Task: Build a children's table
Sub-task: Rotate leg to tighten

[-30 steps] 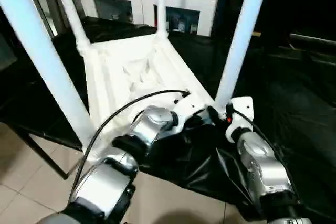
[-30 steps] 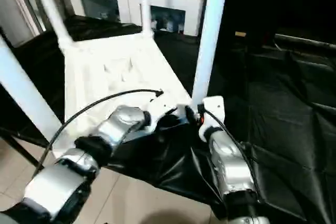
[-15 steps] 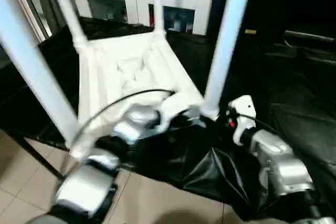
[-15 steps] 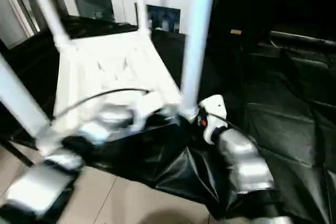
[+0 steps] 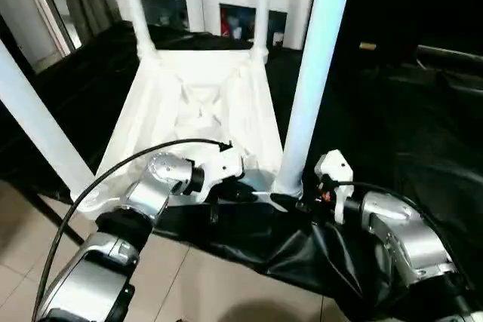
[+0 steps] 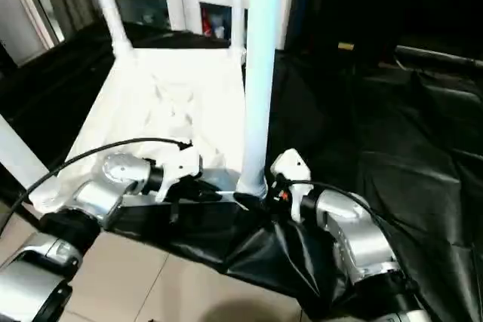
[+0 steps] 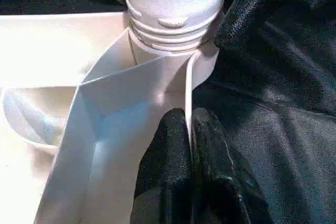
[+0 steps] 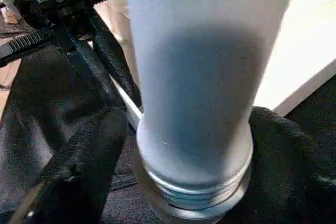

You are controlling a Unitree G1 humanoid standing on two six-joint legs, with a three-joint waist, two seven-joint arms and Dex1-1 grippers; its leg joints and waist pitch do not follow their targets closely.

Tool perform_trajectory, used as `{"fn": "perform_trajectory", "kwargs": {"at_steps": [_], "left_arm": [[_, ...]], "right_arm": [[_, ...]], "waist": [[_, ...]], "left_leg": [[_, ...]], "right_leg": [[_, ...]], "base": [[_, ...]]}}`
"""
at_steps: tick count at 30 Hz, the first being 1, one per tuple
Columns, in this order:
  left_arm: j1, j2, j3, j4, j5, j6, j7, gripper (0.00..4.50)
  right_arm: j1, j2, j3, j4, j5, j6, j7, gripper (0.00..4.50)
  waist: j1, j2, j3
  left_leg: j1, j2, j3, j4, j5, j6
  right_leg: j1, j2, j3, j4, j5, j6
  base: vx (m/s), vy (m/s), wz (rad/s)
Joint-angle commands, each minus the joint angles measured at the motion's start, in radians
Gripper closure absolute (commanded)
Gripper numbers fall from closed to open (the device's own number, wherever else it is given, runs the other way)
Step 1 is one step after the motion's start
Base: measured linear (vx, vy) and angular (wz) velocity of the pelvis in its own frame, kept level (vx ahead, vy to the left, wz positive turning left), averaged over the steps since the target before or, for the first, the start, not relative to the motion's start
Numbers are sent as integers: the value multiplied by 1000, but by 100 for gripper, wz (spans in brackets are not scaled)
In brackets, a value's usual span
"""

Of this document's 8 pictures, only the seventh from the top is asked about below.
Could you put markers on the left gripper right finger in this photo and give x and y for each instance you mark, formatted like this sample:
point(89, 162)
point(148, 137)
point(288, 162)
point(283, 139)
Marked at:
point(223, 179)

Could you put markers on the white plastic table top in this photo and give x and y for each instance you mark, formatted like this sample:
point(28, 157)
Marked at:
point(52, 51)

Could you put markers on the white plastic table leg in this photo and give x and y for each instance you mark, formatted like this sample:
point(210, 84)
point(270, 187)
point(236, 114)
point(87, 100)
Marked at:
point(173, 3)

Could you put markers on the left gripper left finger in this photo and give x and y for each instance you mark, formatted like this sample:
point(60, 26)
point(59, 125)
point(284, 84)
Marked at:
point(165, 174)

